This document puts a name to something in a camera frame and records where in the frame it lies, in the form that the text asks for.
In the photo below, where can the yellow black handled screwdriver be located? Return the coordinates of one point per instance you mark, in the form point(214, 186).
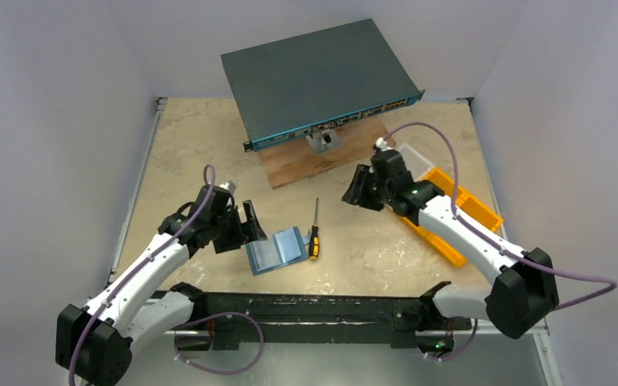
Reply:
point(314, 244)

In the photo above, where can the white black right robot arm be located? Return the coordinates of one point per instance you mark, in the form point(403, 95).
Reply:
point(522, 288)

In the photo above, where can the small grey metal bracket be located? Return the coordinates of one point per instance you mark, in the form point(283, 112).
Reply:
point(324, 141)

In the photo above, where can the clear plastic bin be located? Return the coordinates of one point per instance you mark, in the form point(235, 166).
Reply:
point(416, 163)

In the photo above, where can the grey network switch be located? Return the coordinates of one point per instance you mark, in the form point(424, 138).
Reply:
point(307, 84)

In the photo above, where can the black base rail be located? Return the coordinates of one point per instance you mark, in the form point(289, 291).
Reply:
point(234, 318)

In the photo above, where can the brown wooden board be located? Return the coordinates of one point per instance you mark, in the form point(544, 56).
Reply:
point(293, 161)

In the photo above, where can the blue card holder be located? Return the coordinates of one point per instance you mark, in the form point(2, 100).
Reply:
point(283, 248)

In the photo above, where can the orange plastic divided bin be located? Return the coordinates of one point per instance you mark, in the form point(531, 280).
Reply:
point(467, 202)

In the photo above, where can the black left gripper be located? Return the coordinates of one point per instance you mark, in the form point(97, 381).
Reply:
point(244, 232)

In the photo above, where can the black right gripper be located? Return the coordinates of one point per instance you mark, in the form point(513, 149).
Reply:
point(366, 184)

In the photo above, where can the aluminium frame rail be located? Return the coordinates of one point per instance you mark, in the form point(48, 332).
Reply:
point(487, 328)

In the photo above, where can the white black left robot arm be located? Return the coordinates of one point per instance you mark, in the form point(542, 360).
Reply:
point(96, 342)

